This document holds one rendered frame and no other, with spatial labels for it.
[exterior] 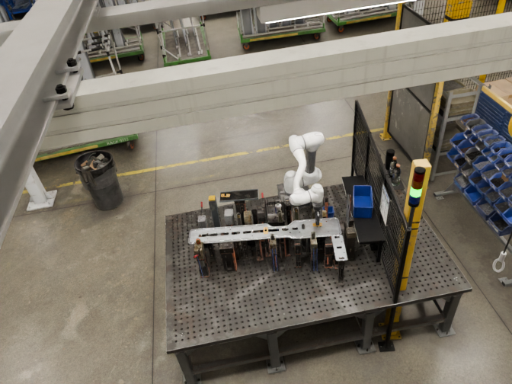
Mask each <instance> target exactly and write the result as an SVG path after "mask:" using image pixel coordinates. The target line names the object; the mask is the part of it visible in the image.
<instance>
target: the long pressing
mask: <svg viewBox="0 0 512 384"><path fill-rule="evenodd" d="M319 220H320V221H319V223H320V222H321V223H322V227H320V226H318V227H317V226H313V225H312V224H313V223H315V219H303V220H294V221H292V222H291V223H290V224H289V225H288V226H270V225H269V224H267V223H264V224H254V225H243V226H224V227H214V228H204V229H191V230H190V232H189V236H188V244H189V245H195V242H196V239H197V238H199V239H200V240H201V241H202V242H203V243H204V244H210V243H220V242H240V241H251V240H261V239H270V234H271V233H274V237H275V238H294V239H300V238H311V232H312V231H315V237H316V238H320V237H330V236H332V235H341V226H340V223H339V220H338V218H336V217H332V218H322V219H319ZM326 221H327V222H326ZM302 224H305V229H302ZM264 227H267V228H268V229H279V231H276V232H268V234H264V233H263V232H257V233H253V231H257V230H264ZM292 228H298V229H297V230H292ZM230 229H231V230H230ZM282 229H288V230H286V231H283V230H282ZM247 231H251V233H247V234H243V232H247ZM233 232H240V234H237V235H232V233H233ZM290 232H291V233H290ZM207 233H209V235H210V234H218V235H217V236H206V237H199V235H206V234H207ZM221 233H228V235H221Z"/></svg>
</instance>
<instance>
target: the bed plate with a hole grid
mask: <svg viewBox="0 0 512 384"><path fill-rule="evenodd" d="M323 191H324V197H323V204H322V207H324V206H325V198H328V206H333V207H334V217H336V218H338V220H339V223H340V226H341V234H342V235H343V238H344V221H346V211H347V207H346V204H347V197H346V193H345V190H344V185H343V184H336V185H331V186H327V187H323ZM322 210H323V209H322V208H321V209H320V214H319V215H320V218H319V219H322V218H323V217H322ZM198 216H201V210H194V211H190V212H186V213H178V214H174V215H169V216H165V288H166V352H167V354H172V353H176V352H180V351H184V350H191V349H194V348H198V347H205V346H210V345H214V344H220V343H224V342H228V341H235V340H239V339H242V338H249V337H254V336H258V335H262V334H268V333H272V332H276V331H283V330H287V329H291V328H298V327H302V326H306V325H312V324H316V323H320V322H327V321H331V320H335V319H339V318H346V317H350V316H354V315H360V314H364V313H368V312H375V311H379V310H383V309H390V308H394V307H398V306H405V305H408V304H412V303H416V302H423V301H428V300H431V299H438V298H442V297H446V296H453V295H456V294H460V293H467V292H472V287H471V285H470V284H469V282H468V280H467V279H466V278H465V277H464V275H463V274H462V272H461V270H460V269H459V268H458V267H457V265H456V263H455V262H454V260H453V259H452V258H451V257H450V256H449V253H448V252H447V251H446V249H445V248H444V246H443V245H442V244H441V243H440V240H439V239H438V238H437V236H436V235H435V234H434V232H433V230H432V229H431V227H430V226H429V225H428V224H427V222H426V220H425V219H424V217H423V216H422V215H421V220H420V224H419V228H418V234H417V238H416V242H415V247H414V253H413V257H412V261H411V267H410V271H409V275H408V282H407V286H406V290H402V291H399V295H398V302H397V304H394V303H393V301H392V300H393V295H392V290H391V287H390V285H389V281H388V277H387V275H386V271H385V268H384V265H383V262H382V258H381V259H380V261H381V264H376V257H377V251H378V250H377V251H371V248H370V244H361V245H360V244H359V242H358V239H357V236H356V239H355V249H354V261H345V265H344V282H345V285H344V286H338V283H337V279H336V276H337V275H338V269H337V270H335V268H334V263H333V264H332V266H333V268H331V269H328V268H325V266H324V265H323V260H324V259H325V250H324V245H325V240H322V247H323V251H318V254H317V262H318V271H315V270H314V271H313V272H310V270H311V265H310V262H311V255H310V254H309V253H308V247H307V244H308V239H306V249H307V252H302V249H301V247H302V239H300V240H299V243H300V253H301V255H300V260H301V267H303V268H300V267H299V268H298V267H296V266H295V265H294V261H296V254H295V240H293V238H289V246H290V256H286V257H285V251H284V244H280V249H281V257H280V258H277V260H278V264H279V265H280V270H279V272H278V271H273V270H272V269H271V263H272V257H266V256H265V247H266V245H265V242H261V247H262V246H263V254H264V260H263V261H257V249H256V244H255V246H254V247H252V246H253V245H252V246H248V249H249V248H251V249H252V259H251V260H243V261H241V249H242V246H241V242H239V243H238V248H239V251H240V255H239V260H236V263H237V265H241V273H236V274H221V271H222V266H223V264H220V263H221V254H220V252H219V245H218V243H213V249H214V252H216V261H210V253H209V249H208V248H205V251H206V259H207V260H208V264H209V267H210V268H211V272H210V278H209V277H204V278H202V277H201V278H200V272H199V264H198V262H199V261H196V258H194V256H195V254H194V245H189V244H188V236H189V232H190V230H191V229H199V228H200V227H199V224H198Z"/></svg>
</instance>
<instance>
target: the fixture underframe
mask: <svg viewBox="0 0 512 384"><path fill-rule="evenodd" d="M462 295H463V293H460V294H456V295H453V296H446V297H442V299H445V300H446V302H445V304H444V302H443V300H442V299H441V298H438V299H431V300H433V301H434V303H435V305H436V307H437V308H438V310H439V312H440V314H437V315H430V316H426V317H423V318H416V319H411V320H405V321H400V322H393V326H392V332H394V331H401V330H405V329H411V328H419V327H423V326H427V325H433V327H434V329H435V331H436V333H437V334H438V336H439V338H443V337H446V336H450V335H455V334H456V332H455V331H454V330H453V328H452V326H451V324H452V322H453V319H454V316H455V314H456V310H457V307H458V305H459V301H460V299H461V296H462ZM428 301H430V300H428ZM384 310H385V309H383V310H379V311H375V312H368V313H364V314H360V315H354V316H355V318H356V320H357V323H358V325H359V327H360V331H354V332H350V333H346V334H340V335H335V336H331V337H327V338H321V339H317V340H313V341H307V342H302V343H298V344H291V345H288V346H284V347H278V343H277V338H278V337H279V336H281V335H282V334H283V333H284V332H285V331H287V330H289V329H287V330H283V331H276V332H272V333H268V334H262V335H258V336H256V337H259V338H263V339H265V340H267V342H268V347H269V348H268V350H263V351H258V352H255V353H251V354H244V355H241V356H237V357H230V358H225V359H222V360H215V361H211V362H207V363H201V364H197V365H192V363H191V353H192V352H193V351H194V350H196V349H198V348H201V347H198V348H194V349H191V350H184V351H180V352H176V353H174V355H175V356H176V357H177V360H178V362H179V365H180V367H181V370H182V372H183V374H184V375H183V377H184V384H201V375H200V374H201V373H205V372H209V371H214V370H220V369H224V368H228V367H232V366H238V365H242V364H246V363H253V362H257V361H261V360H266V363H267V370H268V374H272V373H278V372H283V371H286V368H285V365H284V361H283V356H286V355H290V354H296V353H300V352H304V351H308V350H314V349H319V348H322V347H329V346H333V345H336V344H343V343H347V342H351V341H354V342H355V344H356V346H357V350H358V352H359V355H361V354H368V353H372V352H376V348H375V347H374V344H373V342H372V339H371V338H372V337H375V336H380V335H383V334H386V333H387V328H388V325H382V326H379V327H375V328H374V327H373V323H374V318H375V317H376V316H377V315H378V314H380V313H381V312H383V311H384Z"/></svg>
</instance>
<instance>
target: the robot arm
mask: <svg viewBox="0 0 512 384"><path fill-rule="evenodd" d="M324 141H325V139H324V136H323V134H322V133H320V132H311V133H306V134H304V135H301V136H296V135H292V136H290V137H289V146H290V150H291V152H292V153H293V155H294V156H295V157H296V159H297V161H298V162H299V168H298V170H297V172H296V171H288V172H287V173H286V174H285V175H284V179H283V184H284V188H283V189H284V191H281V192H280V194H285V200H288V199H289V201H290V203H291V204H292V205H294V206H299V205H303V204H307V203H310V202H312V205H313V209H314V210H315V217H316V218H315V224H316V225H317V226H319V221H320V220H319V218H320V215H319V214H320V209H321V208H322V204H323V197H324V191H323V187H322V186H321V185H320V184H314V183H316V182H318V181H319V180H320V179H321V178H322V173H321V171H320V169H319V168H316V166H315V158H316V150H317V149H318V147H319V146H320V145H321V144H322V143H323V142H324ZM304 149H305V150H306V157H305V155H304V151H303V150H304ZM310 184H313V186H312V188H311V189H310V190H307V191H305V190H304V189H303V188H301V187H303V186H307V185H310Z"/></svg>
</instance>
